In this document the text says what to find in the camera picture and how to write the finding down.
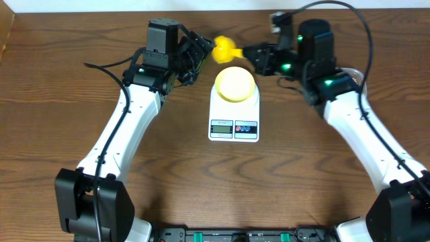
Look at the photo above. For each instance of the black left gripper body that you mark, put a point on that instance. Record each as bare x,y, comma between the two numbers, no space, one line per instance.
200,49

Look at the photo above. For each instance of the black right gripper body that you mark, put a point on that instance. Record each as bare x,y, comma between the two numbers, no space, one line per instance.
287,63

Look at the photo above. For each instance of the yellow plastic measuring scoop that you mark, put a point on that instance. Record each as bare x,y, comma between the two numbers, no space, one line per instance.
225,50

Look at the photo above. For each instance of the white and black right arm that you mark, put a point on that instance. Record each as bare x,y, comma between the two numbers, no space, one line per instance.
401,209

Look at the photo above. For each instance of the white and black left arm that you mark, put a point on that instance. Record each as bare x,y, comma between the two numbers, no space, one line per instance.
93,203

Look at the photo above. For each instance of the pale yellow bowl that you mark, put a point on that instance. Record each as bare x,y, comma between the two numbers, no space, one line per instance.
234,84

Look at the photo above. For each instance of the white digital kitchen scale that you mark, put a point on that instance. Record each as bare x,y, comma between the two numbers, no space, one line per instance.
234,122

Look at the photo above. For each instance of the clear container of soybeans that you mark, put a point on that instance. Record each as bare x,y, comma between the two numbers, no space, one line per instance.
356,75

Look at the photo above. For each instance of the brown cardboard panel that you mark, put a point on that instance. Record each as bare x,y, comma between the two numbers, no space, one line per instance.
7,17

